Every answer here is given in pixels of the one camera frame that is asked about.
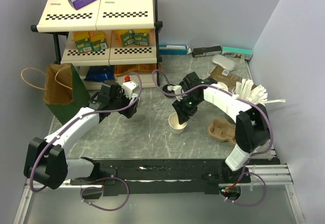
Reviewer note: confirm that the white cup lid stack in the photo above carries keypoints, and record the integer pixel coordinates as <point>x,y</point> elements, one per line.
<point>223,86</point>

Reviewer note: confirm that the teal flat box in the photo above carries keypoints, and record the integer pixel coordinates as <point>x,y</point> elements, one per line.
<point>245,54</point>

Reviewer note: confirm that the white paper coffee cup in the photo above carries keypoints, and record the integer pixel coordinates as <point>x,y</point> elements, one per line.
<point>175,127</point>

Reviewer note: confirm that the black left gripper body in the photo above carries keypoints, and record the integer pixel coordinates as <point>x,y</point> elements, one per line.
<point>120,101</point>

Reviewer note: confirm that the green yellow carton far left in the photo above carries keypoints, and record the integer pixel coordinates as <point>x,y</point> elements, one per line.
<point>82,41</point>

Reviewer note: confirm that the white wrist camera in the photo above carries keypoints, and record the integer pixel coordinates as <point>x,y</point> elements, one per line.
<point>179,93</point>
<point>129,87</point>

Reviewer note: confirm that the black cup lid stack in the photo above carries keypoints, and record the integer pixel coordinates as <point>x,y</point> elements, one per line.
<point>169,90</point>

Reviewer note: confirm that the beige three-tier shelf rack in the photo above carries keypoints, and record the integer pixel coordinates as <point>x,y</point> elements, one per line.
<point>61,20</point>

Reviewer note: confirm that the white oval pouch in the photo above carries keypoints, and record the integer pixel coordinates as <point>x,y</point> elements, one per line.
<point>224,62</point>

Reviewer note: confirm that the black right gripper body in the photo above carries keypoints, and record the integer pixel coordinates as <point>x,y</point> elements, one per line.
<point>189,103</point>

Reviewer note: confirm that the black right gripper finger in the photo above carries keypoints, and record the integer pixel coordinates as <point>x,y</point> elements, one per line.
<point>182,116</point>
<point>189,115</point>

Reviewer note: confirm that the brown pulp cup carrier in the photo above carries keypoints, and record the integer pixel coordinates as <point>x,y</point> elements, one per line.
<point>222,131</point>

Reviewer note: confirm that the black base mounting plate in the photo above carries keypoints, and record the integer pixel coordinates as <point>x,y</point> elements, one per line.
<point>160,176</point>

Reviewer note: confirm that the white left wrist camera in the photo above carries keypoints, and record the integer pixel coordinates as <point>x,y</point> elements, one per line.
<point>129,87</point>

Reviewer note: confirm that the brown green paper bag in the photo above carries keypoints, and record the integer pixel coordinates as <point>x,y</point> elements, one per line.
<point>64,91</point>

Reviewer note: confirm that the brown kraft coffee pouch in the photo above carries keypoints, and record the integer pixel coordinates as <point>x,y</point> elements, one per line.
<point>232,81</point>

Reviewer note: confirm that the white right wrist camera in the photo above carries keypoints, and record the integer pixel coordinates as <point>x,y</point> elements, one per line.
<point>179,93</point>

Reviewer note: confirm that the blue flat box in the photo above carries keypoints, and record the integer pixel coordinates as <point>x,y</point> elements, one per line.
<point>174,49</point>

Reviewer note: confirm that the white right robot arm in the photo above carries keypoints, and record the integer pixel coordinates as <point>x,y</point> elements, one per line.
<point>251,121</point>

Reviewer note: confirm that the black flat box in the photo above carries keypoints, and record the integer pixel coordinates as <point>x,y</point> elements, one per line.
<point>206,51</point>

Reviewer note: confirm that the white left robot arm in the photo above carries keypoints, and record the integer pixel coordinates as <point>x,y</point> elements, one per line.
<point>46,161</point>

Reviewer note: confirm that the blue snack bag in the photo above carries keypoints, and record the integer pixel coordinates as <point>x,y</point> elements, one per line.
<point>100,74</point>

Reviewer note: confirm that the aluminium rail frame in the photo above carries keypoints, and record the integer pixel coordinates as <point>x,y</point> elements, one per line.
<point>269,198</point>

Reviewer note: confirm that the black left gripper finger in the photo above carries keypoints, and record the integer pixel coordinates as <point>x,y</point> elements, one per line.
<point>133,108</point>
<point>126,113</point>

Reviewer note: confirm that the orange snack bag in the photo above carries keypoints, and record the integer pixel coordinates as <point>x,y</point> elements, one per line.
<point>120,70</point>

